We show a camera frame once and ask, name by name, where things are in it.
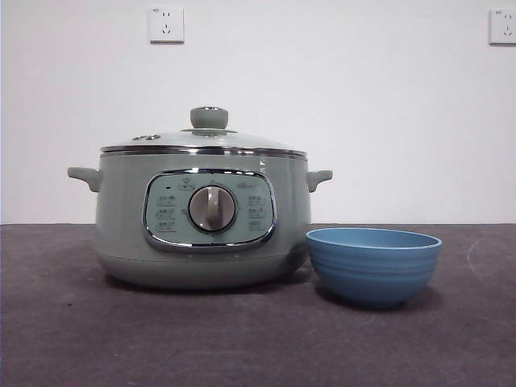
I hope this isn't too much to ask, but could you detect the white wall socket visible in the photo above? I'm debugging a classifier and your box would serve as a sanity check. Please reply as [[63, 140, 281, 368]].
[[149, 6, 185, 44], [489, 8, 516, 45]]

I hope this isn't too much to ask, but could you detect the glass lid with green knob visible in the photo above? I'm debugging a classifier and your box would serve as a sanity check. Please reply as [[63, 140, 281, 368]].
[[100, 106, 308, 155]]

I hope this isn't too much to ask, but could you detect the pale green electric steamer pot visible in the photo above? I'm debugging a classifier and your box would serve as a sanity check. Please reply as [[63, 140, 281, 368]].
[[67, 151, 334, 290]]

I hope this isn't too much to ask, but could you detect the blue ribbed bowl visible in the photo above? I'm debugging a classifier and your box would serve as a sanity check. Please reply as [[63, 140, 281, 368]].
[[305, 227, 443, 310]]

